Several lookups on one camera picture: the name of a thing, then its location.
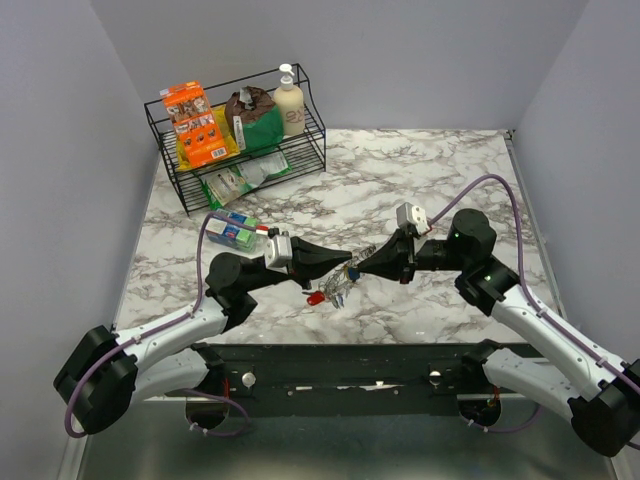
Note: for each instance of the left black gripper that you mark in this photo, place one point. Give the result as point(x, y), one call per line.
point(309, 261)

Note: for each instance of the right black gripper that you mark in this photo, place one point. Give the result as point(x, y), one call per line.
point(397, 259)

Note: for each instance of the blue key tag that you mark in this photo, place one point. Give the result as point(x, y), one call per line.
point(353, 274)

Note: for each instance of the red key tag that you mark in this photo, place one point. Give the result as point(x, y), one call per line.
point(314, 298)

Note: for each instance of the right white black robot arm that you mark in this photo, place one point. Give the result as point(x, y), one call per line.
point(596, 391)

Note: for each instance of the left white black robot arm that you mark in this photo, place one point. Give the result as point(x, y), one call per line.
point(107, 371)

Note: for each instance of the small blue white box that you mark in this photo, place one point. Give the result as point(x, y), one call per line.
point(233, 230)

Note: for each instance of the green white snack pouch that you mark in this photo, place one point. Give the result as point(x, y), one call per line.
point(227, 184)

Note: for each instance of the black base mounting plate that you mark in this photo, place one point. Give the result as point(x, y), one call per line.
point(334, 380)

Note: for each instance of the brown and green bag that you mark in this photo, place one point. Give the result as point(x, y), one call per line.
point(254, 120)

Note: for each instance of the cream pump lotion bottle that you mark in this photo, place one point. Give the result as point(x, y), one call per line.
point(289, 99)

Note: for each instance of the orange product box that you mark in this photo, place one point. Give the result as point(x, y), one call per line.
point(184, 101)

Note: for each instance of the yellow packet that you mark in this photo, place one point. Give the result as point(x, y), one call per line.
point(225, 135)

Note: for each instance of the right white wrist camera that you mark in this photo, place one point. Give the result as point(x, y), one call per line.
point(409, 215)

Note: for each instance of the black wire shelf rack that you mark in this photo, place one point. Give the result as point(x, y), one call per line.
point(305, 152)

